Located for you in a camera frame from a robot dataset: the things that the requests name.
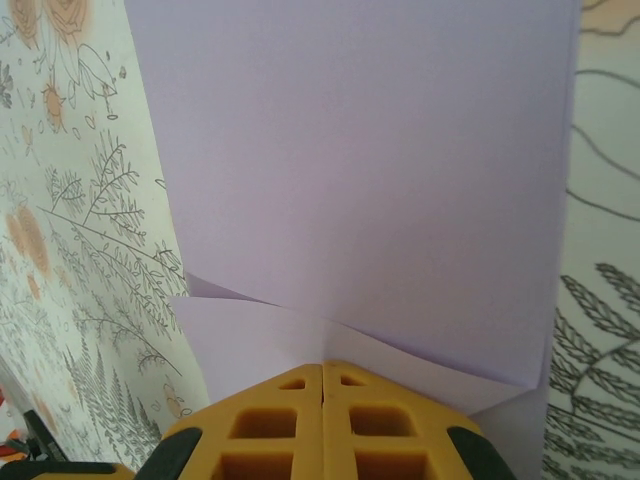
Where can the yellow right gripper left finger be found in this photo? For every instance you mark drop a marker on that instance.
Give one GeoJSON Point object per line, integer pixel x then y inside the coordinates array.
{"type": "Point", "coordinates": [270, 425]}

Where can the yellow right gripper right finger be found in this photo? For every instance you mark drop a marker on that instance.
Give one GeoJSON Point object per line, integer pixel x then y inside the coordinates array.
{"type": "Point", "coordinates": [380, 425]}

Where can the lilac paper sheet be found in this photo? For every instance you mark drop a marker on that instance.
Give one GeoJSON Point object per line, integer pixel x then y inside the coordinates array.
{"type": "Point", "coordinates": [360, 175]}

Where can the floral printed table mat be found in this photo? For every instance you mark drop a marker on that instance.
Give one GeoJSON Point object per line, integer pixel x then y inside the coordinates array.
{"type": "Point", "coordinates": [75, 225]}

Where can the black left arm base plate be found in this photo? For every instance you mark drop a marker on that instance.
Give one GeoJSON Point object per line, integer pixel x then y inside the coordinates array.
{"type": "Point", "coordinates": [45, 437]}

